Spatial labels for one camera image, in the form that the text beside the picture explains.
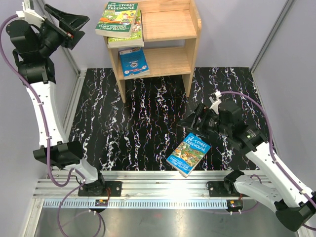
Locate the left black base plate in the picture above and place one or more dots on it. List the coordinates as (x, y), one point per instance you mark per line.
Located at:
(101, 190)

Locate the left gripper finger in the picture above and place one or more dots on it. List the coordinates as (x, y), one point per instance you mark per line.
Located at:
(67, 21)
(72, 40)

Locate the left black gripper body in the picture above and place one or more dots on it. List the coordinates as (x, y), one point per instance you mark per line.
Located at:
(65, 38)

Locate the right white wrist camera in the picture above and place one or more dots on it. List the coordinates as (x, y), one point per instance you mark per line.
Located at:
(215, 100)

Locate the blue 26-Storey Treehouse book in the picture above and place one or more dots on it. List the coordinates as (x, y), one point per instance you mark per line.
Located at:
(188, 154)

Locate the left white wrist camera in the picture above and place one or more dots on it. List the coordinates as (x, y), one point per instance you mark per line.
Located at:
(29, 15)

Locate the dark green 104-Storey Treehouse book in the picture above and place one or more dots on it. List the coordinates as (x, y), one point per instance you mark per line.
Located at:
(117, 19)

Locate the black marble pattern mat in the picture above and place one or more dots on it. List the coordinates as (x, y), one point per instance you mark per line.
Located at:
(140, 132)

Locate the white slotted cable duct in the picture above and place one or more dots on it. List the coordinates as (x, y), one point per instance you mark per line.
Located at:
(136, 203)

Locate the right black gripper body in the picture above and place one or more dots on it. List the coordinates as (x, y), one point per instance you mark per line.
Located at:
(208, 117)

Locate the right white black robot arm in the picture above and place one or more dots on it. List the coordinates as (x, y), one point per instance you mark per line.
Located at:
(290, 199)

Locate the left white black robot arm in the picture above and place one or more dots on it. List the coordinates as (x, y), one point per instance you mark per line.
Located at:
(35, 39)

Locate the aluminium mounting rail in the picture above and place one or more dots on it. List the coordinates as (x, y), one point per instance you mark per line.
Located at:
(147, 184)

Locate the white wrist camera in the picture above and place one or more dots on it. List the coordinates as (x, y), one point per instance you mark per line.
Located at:
(29, 15)
(215, 100)

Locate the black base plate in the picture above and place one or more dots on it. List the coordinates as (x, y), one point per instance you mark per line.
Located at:
(218, 189)
(101, 190)

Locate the blue back-cover book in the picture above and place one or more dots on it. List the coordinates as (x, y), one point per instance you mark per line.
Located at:
(133, 63)

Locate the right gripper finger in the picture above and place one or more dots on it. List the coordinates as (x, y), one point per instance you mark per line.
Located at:
(188, 123)
(198, 110)

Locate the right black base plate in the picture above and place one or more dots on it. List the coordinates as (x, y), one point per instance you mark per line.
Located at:
(218, 189)

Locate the wooden two-tier shelf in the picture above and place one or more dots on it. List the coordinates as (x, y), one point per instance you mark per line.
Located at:
(171, 33)

